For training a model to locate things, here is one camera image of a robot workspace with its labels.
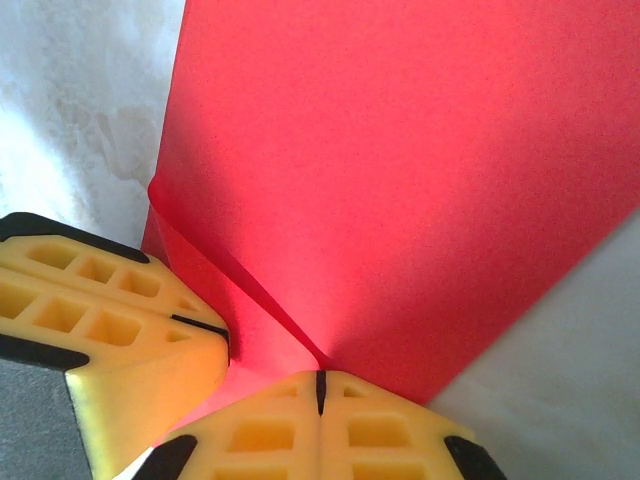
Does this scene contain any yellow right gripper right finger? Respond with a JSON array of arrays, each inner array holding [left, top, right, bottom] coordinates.
[[319, 368, 509, 480]]

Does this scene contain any red paper sheet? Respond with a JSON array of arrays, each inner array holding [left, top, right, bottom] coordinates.
[[141, 0, 640, 406]]

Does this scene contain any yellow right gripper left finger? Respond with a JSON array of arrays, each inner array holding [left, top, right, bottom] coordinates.
[[132, 368, 322, 480]]

